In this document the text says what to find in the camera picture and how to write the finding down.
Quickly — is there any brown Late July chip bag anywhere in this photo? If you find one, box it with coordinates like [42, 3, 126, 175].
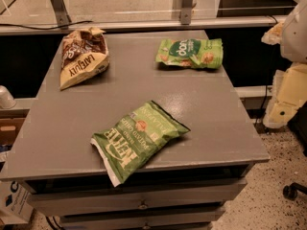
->
[59, 27, 109, 90]

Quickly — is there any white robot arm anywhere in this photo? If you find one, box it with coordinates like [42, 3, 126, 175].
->
[261, 0, 307, 128]

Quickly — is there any green popcorn snack bag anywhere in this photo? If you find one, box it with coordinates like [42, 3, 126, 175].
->
[155, 38, 224, 69]

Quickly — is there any green Kettle jalapeno chip bag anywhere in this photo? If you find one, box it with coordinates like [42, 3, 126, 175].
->
[90, 101, 190, 187]

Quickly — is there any white printed bag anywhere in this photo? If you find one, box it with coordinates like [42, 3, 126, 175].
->
[0, 181, 33, 225]

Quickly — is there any black chair caster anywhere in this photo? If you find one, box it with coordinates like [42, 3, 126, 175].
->
[283, 182, 307, 200]

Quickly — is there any lower gray drawer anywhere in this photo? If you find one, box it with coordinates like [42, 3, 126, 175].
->
[60, 206, 224, 230]

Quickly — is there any gray drawer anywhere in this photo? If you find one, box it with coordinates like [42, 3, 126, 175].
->
[28, 178, 247, 216]
[60, 206, 224, 230]

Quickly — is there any upper gray drawer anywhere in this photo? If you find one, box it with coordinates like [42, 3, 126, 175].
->
[28, 178, 247, 216]

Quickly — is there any cardboard box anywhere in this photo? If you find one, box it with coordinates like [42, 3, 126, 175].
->
[0, 118, 25, 145]

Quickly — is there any white paper cup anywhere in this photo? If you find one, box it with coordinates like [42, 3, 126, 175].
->
[0, 85, 16, 109]

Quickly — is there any black hanging cable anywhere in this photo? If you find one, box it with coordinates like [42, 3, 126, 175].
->
[254, 14, 280, 127]

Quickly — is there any right metal bracket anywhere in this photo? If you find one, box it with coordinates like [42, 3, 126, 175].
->
[180, 0, 193, 25]

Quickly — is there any metal bracket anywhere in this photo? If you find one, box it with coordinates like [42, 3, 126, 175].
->
[50, 0, 71, 28]
[180, 0, 193, 25]

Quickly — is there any black cable on ledge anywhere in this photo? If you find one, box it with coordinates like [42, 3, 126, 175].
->
[0, 19, 94, 31]

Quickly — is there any left metal bracket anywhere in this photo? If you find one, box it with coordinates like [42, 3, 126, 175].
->
[50, 0, 71, 28]

